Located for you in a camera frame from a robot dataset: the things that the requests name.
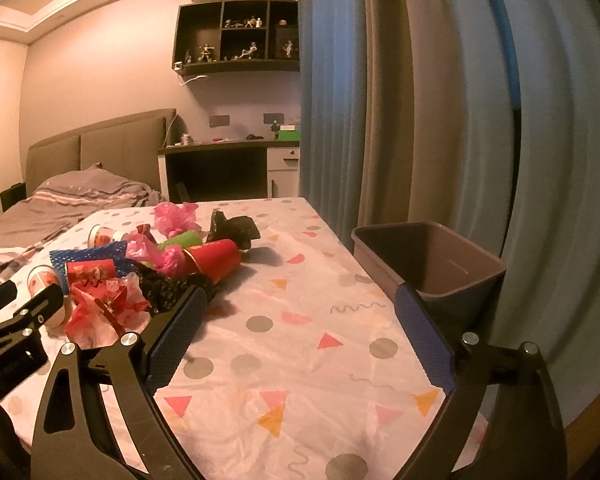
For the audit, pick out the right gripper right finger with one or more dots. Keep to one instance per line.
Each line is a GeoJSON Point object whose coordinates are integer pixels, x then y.
{"type": "Point", "coordinates": [525, 437]}

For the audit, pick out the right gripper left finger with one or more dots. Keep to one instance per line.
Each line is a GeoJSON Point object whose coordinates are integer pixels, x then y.
{"type": "Point", "coordinates": [73, 437]}

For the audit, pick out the white apple print paper cup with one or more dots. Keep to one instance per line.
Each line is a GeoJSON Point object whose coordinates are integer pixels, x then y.
{"type": "Point", "coordinates": [39, 278]}

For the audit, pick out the red paper cup gold rim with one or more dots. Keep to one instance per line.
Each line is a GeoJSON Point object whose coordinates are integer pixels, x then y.
{"type": "Point", "coordinates": [216, 260]}

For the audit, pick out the brown plastic trash bin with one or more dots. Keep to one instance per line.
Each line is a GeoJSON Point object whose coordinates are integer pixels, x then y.
{"type": "Point", "coordinates": [459, 281]}

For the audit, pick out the red white crumpled wrapper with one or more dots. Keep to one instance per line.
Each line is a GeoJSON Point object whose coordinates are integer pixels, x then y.
{"type": "Point", "coordinates": [104, 312]}

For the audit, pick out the grey striped bedding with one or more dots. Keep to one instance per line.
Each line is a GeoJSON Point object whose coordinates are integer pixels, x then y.
{"type": "Point", "coordinates": [59, 204]}

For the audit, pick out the patterned white tablecloth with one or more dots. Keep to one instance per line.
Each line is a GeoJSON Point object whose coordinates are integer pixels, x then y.
{"type": "Point", "coordinates": [300, 370]}

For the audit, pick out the black crumpled plastic bag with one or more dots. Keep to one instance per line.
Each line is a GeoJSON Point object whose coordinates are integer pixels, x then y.
{"type": "Point", "coordinates": [241, 230]}

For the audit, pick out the brown upholstered headboard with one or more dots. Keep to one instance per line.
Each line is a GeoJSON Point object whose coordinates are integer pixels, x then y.
{"type": "Point", "coordinates": [126, 146]}

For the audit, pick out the dark top white desk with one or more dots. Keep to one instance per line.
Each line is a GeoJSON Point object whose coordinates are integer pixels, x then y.
{"type": "Point", "coordinates": [229, 170]}

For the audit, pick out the green box on desk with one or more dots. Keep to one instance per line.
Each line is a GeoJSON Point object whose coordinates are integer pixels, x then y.
{"type": "Point", "coordinates": [288, 135]}

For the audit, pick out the blue and beige curtain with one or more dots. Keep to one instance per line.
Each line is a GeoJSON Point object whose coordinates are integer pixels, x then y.
{"type": "Point", "coordinates": [483, 115]}

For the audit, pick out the dark wall display shelf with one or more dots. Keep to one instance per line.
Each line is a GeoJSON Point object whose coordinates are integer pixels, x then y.
{"type": "Point", "coordinates": [236, 36]}

